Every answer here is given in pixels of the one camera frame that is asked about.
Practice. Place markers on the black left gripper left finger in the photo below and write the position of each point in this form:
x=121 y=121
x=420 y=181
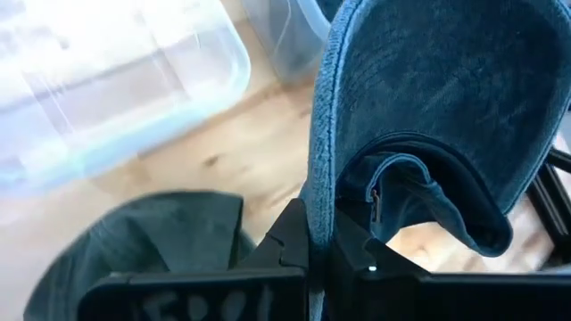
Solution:
x=201 y=294

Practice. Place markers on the dark grey cloth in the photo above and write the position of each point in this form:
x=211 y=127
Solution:
x=156 y=232

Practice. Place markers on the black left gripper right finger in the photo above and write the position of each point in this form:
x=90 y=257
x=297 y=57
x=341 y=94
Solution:
x=424 y=298

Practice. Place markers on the black aluminium table frame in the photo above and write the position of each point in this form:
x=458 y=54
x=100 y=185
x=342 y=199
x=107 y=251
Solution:
x=551 y=205

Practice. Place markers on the clear plastic bin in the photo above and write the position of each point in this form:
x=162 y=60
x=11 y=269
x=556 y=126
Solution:
x=290 y=40
x=111 y=80

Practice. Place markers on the blue denim cap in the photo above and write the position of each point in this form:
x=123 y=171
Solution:
x=424 y=67

